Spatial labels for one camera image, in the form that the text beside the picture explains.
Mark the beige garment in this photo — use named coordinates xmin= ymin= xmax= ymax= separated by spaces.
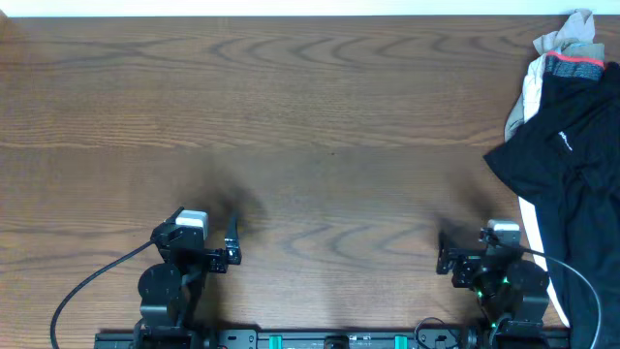
xmin=504 ymin=9 xmax=605 ymax=142

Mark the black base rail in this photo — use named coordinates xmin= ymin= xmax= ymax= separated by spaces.
xmin=94 ymin=328 xmax=571 ymax=349

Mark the black t-shirt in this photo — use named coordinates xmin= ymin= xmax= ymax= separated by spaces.
xmin=484 ymin=62 xmax=619 ymax=205

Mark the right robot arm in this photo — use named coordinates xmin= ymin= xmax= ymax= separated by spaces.
xmin=436 ymin=228 xmax=550 ymax=349

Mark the white garment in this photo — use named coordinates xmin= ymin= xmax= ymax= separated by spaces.
xmin=518 ymin=53 xmax=570 ymax=327

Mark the black shorts red waistband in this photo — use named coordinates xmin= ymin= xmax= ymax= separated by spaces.
xmin=543 ymin=54 xmax=619 ymax=348

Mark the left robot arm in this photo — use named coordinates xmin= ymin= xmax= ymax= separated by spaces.
xmin=131 ymin=207 xmax=242 ymax=349

